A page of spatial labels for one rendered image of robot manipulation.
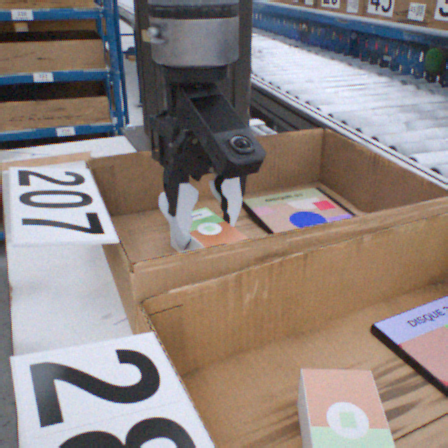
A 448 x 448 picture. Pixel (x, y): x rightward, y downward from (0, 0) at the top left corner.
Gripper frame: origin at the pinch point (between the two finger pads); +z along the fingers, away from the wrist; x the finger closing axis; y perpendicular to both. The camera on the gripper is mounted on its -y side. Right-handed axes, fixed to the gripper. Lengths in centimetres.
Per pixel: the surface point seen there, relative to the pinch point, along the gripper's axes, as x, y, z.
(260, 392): 7.6, -20.7, 3.0
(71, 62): -26, 137, 2
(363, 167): -26.4, -0.1, -3.2
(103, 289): 13.1, 2.1, 3.9
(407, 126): -70, 25, 4
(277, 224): -11.3, 0.5, 2.0
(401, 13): -129, 78, -13
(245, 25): -27.6, 31.6, -19.4
